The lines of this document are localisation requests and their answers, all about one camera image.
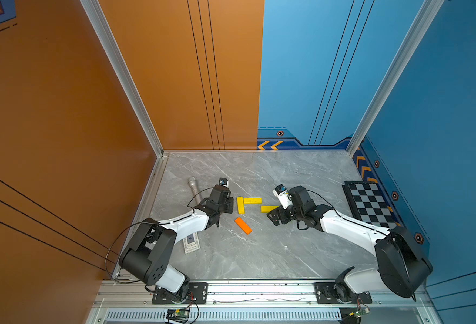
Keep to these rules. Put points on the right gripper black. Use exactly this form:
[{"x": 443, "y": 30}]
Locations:
[{"x": 280, "y": 211}]

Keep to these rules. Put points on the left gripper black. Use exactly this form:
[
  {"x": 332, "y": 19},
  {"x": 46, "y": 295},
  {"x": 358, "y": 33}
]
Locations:
[{"x": 230, "y": 202}]

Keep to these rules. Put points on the yellow block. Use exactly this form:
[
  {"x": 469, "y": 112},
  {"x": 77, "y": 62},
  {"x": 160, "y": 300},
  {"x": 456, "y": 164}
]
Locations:
[
  {"x": 267, "y": 209},
  {"x": 252, "y": 200},
  {"x": 240, "y": 206}
]

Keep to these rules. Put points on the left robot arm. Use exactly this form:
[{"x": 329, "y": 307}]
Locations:
[{"x": 148, "y": 253}]

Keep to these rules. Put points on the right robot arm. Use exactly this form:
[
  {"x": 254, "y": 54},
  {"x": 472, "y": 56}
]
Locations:
[{"x": 402, "y": 267}]

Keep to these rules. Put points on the grey microphone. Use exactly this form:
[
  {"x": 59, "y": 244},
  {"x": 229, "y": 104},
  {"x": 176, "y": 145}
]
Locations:
[{"x": 193, "y": 185}]

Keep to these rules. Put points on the orange block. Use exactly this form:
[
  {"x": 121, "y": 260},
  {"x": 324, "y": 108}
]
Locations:
[{"x": 242, "y": 225}]

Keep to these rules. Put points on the small printed card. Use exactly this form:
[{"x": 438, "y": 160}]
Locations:
[{"x": 191, "y": 243}]

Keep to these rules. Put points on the black white chessboard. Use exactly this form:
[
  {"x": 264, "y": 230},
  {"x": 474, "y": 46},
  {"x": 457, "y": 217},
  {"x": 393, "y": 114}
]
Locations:
[{"x": 368, "y": 204}]

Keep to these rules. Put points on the left circuit board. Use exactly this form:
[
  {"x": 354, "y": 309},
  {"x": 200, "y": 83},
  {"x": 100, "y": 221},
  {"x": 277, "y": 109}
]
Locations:
[{"x": 180, "y": 316}]

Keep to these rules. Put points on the circuit board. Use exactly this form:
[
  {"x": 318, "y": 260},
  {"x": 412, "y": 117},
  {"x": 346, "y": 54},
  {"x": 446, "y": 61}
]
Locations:
[
  {"x": 180, "y": 316},
  {"x": 353, "y": 316}
]

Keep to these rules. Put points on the right circuit board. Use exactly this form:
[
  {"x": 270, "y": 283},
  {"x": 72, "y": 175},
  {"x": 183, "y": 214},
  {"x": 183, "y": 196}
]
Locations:
[{"x": 353, "y": 316}]

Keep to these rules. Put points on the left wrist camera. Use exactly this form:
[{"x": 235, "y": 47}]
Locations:
[{"x": 224, "y": 182}]

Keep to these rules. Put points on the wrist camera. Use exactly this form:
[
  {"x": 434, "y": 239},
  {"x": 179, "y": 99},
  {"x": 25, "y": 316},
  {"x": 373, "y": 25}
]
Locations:
[
  {"x": 283, "y": 196},
  {"x": 224, "y": 182}
]

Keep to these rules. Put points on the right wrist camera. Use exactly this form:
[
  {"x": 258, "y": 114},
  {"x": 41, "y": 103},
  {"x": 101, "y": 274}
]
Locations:
[{"x": 283, "y": 196}]

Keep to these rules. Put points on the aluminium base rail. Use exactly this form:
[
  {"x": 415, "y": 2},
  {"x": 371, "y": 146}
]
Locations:
[{"x": 256, "y": 301}]

